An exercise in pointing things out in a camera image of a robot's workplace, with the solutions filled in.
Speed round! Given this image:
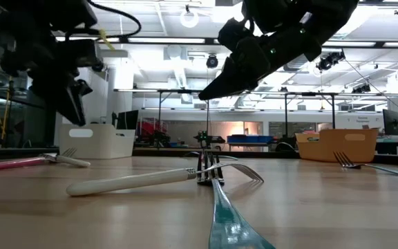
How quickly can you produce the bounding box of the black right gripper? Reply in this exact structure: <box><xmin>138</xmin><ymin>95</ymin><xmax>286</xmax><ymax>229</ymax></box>
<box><xmin>198</xmin><ymin>12</ymin><xmax>332</xmax><ymax>102</ymax></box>

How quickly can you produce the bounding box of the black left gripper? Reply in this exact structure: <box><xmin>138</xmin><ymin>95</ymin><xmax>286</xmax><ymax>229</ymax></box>
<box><xmin>28</xmin><ymin>64</ymin><xmax>94</xmax><ymax>127</ymax></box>

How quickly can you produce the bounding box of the red handled fork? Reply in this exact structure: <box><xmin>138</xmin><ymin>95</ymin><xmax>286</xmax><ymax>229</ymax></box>
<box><xmin>0</xmin><ymin>147</ymin><xmax>78</xmax><ymax>173</ymax></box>

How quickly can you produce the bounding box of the white handled fork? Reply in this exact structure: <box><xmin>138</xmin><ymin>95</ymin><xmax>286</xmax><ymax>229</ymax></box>
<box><xmin>66</xmin><ymin>161</ymin><xmax>265</xmax><ymax>197</ymax></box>

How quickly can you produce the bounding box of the white plastic bin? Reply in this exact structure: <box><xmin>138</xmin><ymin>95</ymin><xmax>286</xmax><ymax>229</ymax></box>
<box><xmin>59</xmin><ymin>123</ymin><xmax>136</xmax><ymax>160</ymax></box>

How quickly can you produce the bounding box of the black computer monitor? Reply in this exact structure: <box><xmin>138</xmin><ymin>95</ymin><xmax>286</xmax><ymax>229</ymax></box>
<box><xmin>382</xmin><ymin>109</ymin><xmax>398</xmax><ymax>136</ymax></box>
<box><xmin>115</xmin><ymin>109</ymin><xmax>140</xmax><ymax>131</ymax></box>

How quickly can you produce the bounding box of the blue storage crate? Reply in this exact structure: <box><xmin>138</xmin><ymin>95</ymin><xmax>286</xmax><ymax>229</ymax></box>
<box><xmin>226</xmin><ymin>134</ymin><xmax>275</xmax><ymax>145</ymax></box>

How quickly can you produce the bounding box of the black device with green light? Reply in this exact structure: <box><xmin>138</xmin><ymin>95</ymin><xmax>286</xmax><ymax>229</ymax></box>
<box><xmin>193</xmin><ymin>130</ymin><xmax>227</xmax><ymax>156</ymax></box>

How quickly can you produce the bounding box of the black ceiling spotlight cluster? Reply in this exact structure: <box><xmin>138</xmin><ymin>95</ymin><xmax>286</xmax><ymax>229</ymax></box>
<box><xmin>316</xmin><ymin>50</ymin><xmax>346</xmax><ymax>72</ymax></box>

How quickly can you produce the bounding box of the yellow plastic bin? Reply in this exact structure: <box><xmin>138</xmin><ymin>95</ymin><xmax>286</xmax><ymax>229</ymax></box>
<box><xmin>295</xmin><ymin>128</ymin><xmax>379</xmax><ymax>163</ymax></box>

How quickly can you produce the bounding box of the black overhead camera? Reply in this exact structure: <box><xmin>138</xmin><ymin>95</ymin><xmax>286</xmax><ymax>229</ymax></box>
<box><xmin>205</xmin><ymin>53</ymin><xmax>220</xmax><ymax>69</ymax></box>

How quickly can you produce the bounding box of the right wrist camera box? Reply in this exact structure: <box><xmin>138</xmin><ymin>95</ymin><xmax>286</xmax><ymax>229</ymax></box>
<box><xmin>218</xmin><ymin>17</ymin><xmax>255</xmax><ymax>53</ymax></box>

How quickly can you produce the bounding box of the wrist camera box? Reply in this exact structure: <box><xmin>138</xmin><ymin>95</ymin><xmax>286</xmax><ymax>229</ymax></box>
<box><xmin>62</xmin><ymin>38</ymin><xmax>105</xmax><ymax>73</ymax></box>
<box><xmin>218</xmin><ymin>17</ymin><xmax>255</xmax><ymax>53</ymax></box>

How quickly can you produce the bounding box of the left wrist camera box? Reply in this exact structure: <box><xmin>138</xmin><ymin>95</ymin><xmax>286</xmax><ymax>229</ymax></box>
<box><xmin>62</xmin><ymin>38</ymin><xmax>105</xmax><ymax>73</ymax></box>

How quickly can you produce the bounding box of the overhead frame light bar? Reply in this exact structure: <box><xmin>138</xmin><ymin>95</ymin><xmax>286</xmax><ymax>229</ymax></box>
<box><xmin>55</xmin><ymin>35</ymin><xmax>398</xmax><ymax>49</ymax></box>

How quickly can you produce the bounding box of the black metal rack frame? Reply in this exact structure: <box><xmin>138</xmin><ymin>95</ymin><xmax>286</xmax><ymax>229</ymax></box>
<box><xmin>156</xmin><ymin>88</ymin><xmax>211</xmax><ymax>138</ymax></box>
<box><xmin>283</xmin><ymin>91</ymin><xmax>338</xmax><ymax>138</ymax></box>

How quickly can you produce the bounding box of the white handled utensil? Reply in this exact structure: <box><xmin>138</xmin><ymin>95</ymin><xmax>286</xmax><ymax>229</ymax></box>
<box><xmin>55</xmin><ymin>154</ymin><xmax>92</xmax><ymax>169</ymax></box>

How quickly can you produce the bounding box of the white ring light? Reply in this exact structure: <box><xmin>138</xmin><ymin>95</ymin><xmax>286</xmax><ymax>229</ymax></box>
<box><xmin>180</xmin><ymin>8</ymin><xmax>200</xmax><ymax>29</ymax></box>

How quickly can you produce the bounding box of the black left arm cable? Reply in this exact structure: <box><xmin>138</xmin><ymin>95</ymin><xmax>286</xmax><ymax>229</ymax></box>
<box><xmin>88</xmin><ymin>0</ymin><xmax>142</xmax><ymax>39</ymax></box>

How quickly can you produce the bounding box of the black table edge rail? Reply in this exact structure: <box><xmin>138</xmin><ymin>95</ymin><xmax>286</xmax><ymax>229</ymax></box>
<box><xmin>0</xmin><ymin>147</ymin><xmax>398</xmax><ymax>164</ymax></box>

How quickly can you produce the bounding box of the teal handled black fork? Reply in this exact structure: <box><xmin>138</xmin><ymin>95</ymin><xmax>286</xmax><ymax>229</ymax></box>
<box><xmin>196</xmin><ymin>150</ymin><xmax>276</xmax><ymax>249</ymax></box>

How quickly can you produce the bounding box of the teal handled silver fork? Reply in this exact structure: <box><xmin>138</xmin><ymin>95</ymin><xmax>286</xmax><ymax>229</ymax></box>
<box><xmin>333</xmin><ymin>151</ymin><xmax>398</xmax><ymax>180</ymax></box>

